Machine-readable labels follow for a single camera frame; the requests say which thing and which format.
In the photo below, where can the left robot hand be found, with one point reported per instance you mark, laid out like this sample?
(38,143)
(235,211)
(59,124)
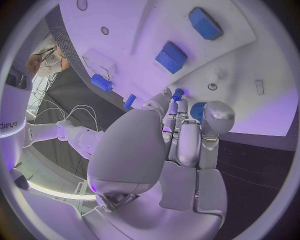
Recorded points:
(131,150)

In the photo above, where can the blue peg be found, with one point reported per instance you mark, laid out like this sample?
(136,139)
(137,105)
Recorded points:
(177,94)

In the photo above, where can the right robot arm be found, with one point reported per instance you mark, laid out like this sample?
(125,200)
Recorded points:
(72,134)

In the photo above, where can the white task board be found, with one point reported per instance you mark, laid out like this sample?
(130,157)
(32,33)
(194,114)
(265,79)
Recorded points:
(145,37)

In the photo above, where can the blue short cylinder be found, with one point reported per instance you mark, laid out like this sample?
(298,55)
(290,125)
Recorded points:
(129,101)

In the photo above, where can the blue ribbed plug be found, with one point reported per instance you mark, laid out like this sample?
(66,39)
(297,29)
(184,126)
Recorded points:
(101,83)

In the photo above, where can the blue gear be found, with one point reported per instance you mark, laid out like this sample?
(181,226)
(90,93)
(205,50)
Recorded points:
(196,112)

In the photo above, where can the blue block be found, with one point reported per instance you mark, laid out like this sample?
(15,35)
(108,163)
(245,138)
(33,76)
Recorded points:
(205,24)
(170,57)

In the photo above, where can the person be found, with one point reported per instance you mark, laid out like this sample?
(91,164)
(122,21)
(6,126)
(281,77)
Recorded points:
(48,60)

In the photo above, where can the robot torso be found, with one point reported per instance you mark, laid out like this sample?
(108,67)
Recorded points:
(11,116)

